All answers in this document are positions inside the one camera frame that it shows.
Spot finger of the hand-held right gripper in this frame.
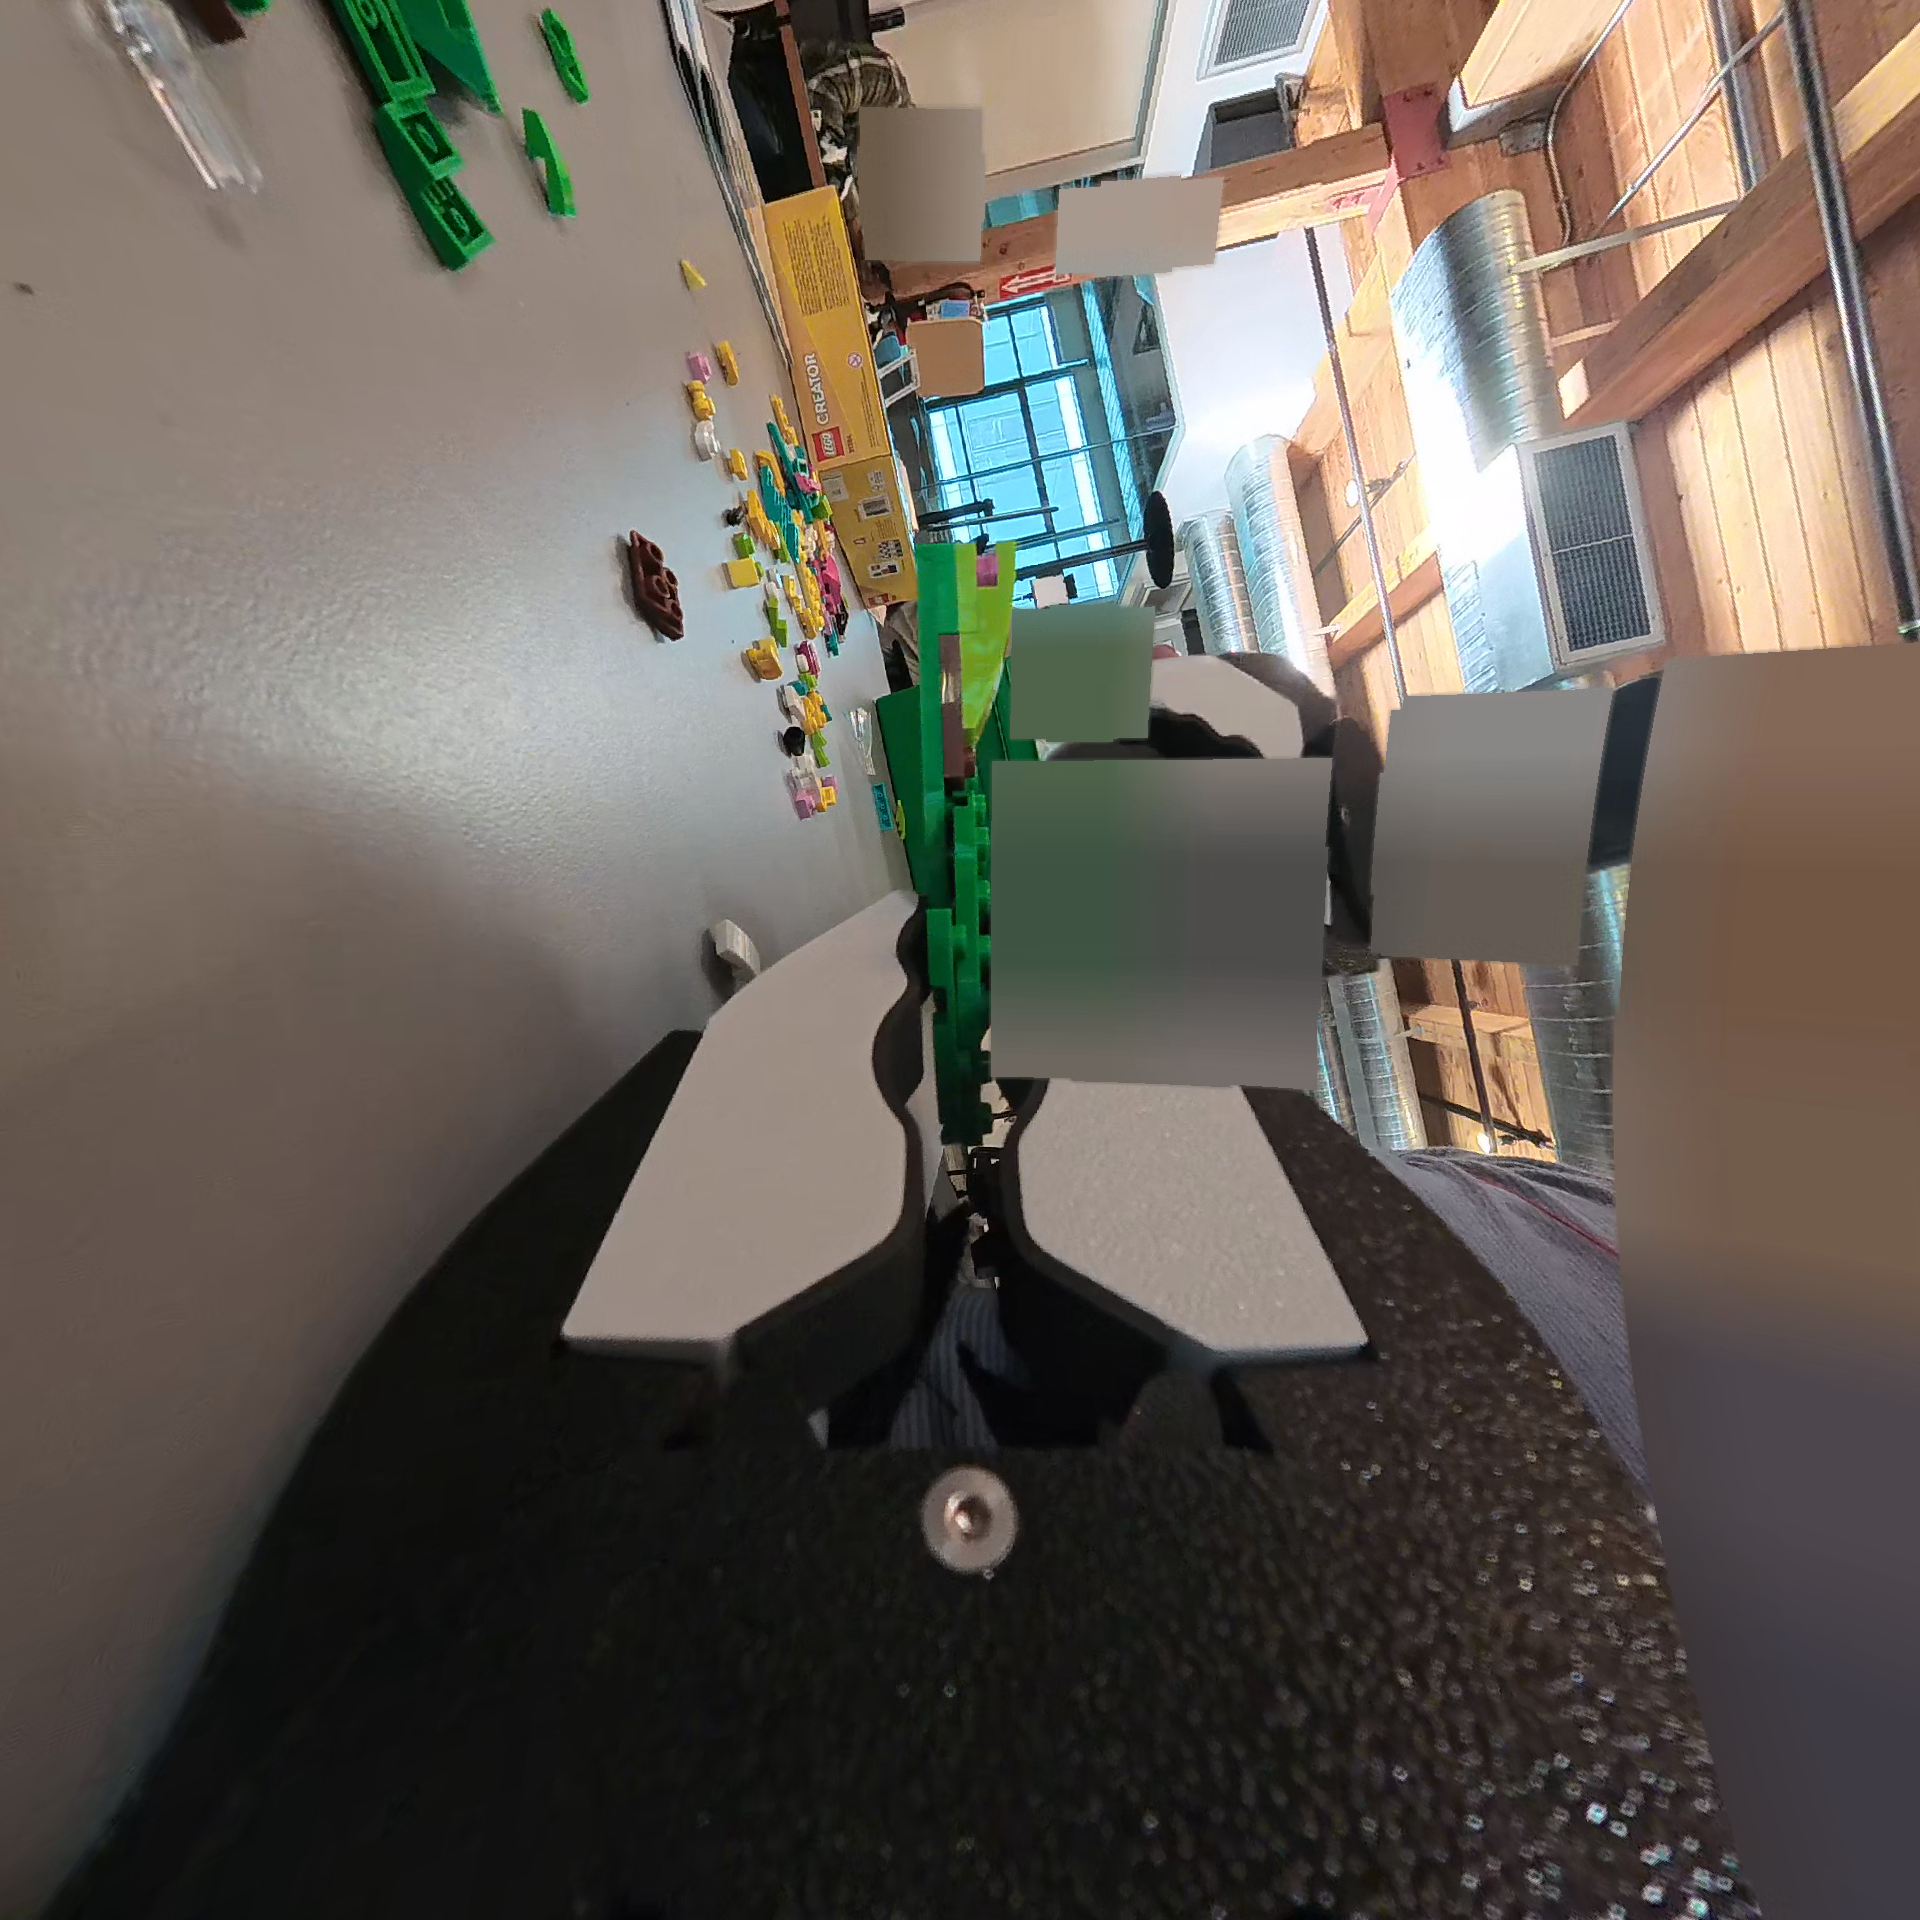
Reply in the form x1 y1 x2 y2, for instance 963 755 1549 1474
1153 655 1341 763

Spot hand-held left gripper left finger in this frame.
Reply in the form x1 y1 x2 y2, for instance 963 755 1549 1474
559 888 967 1380

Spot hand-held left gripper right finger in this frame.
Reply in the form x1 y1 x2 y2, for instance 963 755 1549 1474
999 1083 1375 1370

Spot lime lego leaf piece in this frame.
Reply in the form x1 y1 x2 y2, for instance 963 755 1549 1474
961 576 1027 753

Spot green lego baseplate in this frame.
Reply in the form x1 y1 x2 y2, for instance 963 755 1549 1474
918 536 1004 1151

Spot scattered small lego pieces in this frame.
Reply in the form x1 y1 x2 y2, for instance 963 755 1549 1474
674 254 847 821

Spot brown lego plate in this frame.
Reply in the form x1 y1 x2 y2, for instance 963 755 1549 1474
623 528 690 643

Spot pile of green pink lego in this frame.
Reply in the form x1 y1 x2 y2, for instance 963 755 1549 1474
90 0 595 272

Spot green plastic bin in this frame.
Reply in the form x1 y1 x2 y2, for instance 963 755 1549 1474
875 682 963 910

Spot metal vent grille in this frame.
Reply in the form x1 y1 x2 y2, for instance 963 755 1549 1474
1518 424 1671 672

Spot yellow cardboard box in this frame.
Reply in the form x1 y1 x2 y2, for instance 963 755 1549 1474
762 187 921 611

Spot narrow silver duct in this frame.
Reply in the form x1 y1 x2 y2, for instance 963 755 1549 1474
1183 510 1248 663

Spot wide silver duct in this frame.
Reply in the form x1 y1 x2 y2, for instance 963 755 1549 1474
1223 434 1339 671

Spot large silver duct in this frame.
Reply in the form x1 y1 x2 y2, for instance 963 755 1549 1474
1387 193 1571 471

